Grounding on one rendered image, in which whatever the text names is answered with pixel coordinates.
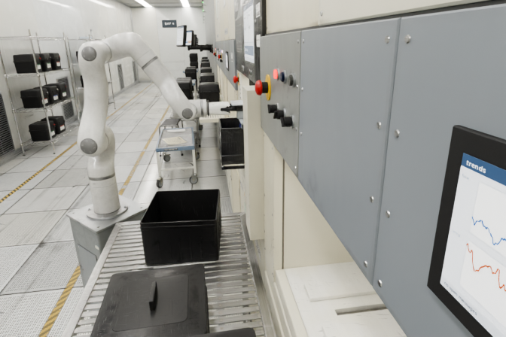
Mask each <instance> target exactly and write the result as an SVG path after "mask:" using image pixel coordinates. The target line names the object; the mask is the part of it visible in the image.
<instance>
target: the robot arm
mask: <svg viewBox="0 0 506 337"><path fill-rule="evenodd" d="M126 57H132V58H133V59H134V60H135V62H136V63H137V64H138V65H139V67H140V68H141V69H142V70H143V71H144V73H146V75H147V76H148V77H149V78H150V79H151V80H152V81H153V82H154V84H155V85H156V86H157V87H158V89H159V90H160V92H161V94H162V95H163V97H164V99H165V100H166V101H167V103H168V104H169V106H170V107H171V108H172V114H173V117H174V118H175V119H180V118H181V119H183V120H186V121H190V120H192V119H193V118H196V117H207V115H210V114H211V115H230V111H243V105H240V106H232V105H231V103H229V102H209V100H207V101H206V99H196V100H188V99H187V97H186V96H185V94H184V93H183V92H182V91H181V88H180V87H179V85H178V83H177V81H176V79H175V78H174V77H173V75H172V73H171V72H170V71H169V69H168V68H167V67H166V66H165V65H164V64H163V62H162V61H161V60H160V58H159V57H158V56H157V55H156V53H155V52H154V51H153V50H152V49H151V48H150V47H149V45H148V44H147V43H146V42H145V40H144V39H143V38H142V37H141V36H140V35H138V34H136V33H134V32H122V33H119V34H116V35H113V36H111V37H110V38H106V39H104V40H101V41H88V42H86V43H84V44H82V45H81V46H80V48H79V51H78V64H79V68H80V70H81V74H82V78H83V82H84V109H83V114H82V117H81V123H80V126H79V130H78V139H77V144H78V149H79V151H80V152H82V154H83V155H85V156H88V161H87V174H88V179H89V184H90V192H91V196H92V200H93V206H92V207H90V208H89V209H88V210H87V217H88V218H90V219H92V220H107V219H111V218H114V217H117V216H120V215H122V214H123V213H124V212H125V211H127V209H128V204H127V203H126V202H124V201H121V200H119V194H118V189H117V179H116V174H115V169H114V154H115V138H114V133H113V131H112V130H111V128H110V127H109V126H107V125H105V124H106V118H107V113H108V80H107V76H106V73H105V64H106V63H110V62H113V61H117V60H119V59H122V58H126Z"/></svg>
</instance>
